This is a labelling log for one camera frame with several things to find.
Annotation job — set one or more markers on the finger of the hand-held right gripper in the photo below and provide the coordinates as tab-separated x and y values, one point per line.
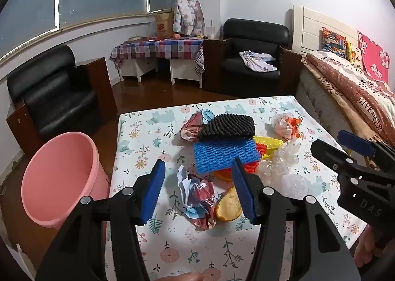
355	143
330	156

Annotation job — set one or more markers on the brown paper bag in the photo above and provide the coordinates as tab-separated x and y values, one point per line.
165	24

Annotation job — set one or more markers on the blue foam net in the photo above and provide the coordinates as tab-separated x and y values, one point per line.
216	157

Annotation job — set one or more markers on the crumpled patterned cloth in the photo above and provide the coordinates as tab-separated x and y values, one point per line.
257	61

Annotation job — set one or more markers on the white foam net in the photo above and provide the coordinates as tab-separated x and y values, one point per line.
296	185

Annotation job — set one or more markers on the orange foam net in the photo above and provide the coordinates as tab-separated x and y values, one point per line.
223	174

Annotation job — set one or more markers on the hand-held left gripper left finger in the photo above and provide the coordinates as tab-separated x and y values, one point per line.
152	191

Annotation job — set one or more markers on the orange-yellow foam net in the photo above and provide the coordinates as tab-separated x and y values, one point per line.
228	207

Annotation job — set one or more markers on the plastic cup with straw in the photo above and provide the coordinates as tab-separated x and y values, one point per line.
210	32

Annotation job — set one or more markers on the yellow patterned pillow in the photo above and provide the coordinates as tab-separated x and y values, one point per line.
356	55

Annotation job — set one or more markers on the red blue wrapper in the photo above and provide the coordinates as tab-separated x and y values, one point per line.
197	203
193	128

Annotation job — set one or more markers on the pink flower pillow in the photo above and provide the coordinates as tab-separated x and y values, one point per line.
375	55

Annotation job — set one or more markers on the black foam net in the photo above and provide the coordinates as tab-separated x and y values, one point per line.
228	126

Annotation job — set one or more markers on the pastel puffer jacket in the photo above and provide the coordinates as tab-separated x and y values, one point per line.
188	12

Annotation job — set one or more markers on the black leather armchair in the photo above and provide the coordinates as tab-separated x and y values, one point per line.
55	95
247	40

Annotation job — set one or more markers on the floral tablecloth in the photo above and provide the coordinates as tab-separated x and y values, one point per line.
172	237

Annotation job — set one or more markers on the yellow plastic bag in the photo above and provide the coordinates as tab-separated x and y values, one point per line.
268	140

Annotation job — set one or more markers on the red foam net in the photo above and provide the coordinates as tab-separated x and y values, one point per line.
251	167

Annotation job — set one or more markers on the white desk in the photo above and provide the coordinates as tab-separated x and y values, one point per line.
135	67

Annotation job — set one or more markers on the orange white plastic bag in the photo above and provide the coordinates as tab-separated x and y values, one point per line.
287	126

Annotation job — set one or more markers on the checked tablecloth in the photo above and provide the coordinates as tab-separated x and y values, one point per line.
160	47

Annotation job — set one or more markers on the orange fruit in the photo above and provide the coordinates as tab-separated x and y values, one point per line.
176	36

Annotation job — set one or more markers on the clear plastic bag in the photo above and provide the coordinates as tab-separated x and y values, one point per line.
277	160

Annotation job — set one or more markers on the person's right hand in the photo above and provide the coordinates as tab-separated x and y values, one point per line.
367	247

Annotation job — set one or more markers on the pink dotted quilt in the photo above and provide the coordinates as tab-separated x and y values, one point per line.
348	83

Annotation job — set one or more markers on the pink plastic bucket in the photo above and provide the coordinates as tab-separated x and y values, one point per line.
61	169

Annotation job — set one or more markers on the blue orange patterned pillow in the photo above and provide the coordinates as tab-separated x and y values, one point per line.
334	41

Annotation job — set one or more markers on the white bed headboard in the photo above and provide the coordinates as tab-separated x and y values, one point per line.
308	27

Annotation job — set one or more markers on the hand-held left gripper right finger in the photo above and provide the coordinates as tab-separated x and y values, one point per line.
243	191

